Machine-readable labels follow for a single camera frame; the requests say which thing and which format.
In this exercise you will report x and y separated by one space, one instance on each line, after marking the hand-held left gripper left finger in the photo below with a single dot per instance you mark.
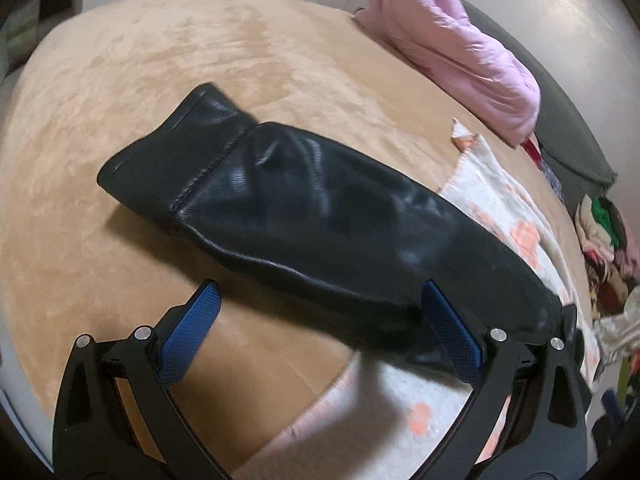
192 325

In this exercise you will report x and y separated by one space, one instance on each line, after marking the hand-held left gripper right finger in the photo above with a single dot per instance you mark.
452 332

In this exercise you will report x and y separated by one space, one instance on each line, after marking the black leather jacket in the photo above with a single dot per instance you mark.
320 210

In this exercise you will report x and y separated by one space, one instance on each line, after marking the pile of folded clothes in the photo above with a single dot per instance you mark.
607 240

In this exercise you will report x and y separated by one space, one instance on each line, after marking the white blanket with orange prints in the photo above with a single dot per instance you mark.
505 200

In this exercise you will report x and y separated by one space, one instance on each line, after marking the red and blue patterned cloth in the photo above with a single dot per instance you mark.
547 170

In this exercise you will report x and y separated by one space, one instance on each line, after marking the grey pillow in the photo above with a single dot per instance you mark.
565 130

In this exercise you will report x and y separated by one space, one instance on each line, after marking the pink pillow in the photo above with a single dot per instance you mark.
465 55

